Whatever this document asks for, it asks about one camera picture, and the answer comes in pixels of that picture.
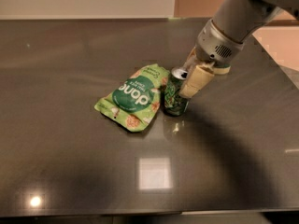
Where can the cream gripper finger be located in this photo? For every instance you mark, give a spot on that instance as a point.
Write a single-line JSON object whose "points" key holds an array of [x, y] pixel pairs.
{"points": [[198, 77], [191, 60]]}

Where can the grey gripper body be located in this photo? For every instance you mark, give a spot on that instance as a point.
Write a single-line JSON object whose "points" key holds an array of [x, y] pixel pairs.
{"points": [[212, 47]]}

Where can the green soda can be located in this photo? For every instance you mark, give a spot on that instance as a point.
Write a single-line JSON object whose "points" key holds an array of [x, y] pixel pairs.
{"points": [[174, 104]]}

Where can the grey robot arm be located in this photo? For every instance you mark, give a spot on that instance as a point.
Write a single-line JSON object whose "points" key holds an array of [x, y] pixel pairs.
{"points": [[238, 19]]}

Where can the green rice chip bag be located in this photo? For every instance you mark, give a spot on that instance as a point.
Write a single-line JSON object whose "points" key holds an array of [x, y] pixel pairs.
{"points": [[135, 103]]}

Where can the green yellow sponge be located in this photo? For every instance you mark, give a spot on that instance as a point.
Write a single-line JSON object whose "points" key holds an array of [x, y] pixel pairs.
{"points": [[221, 70]]}

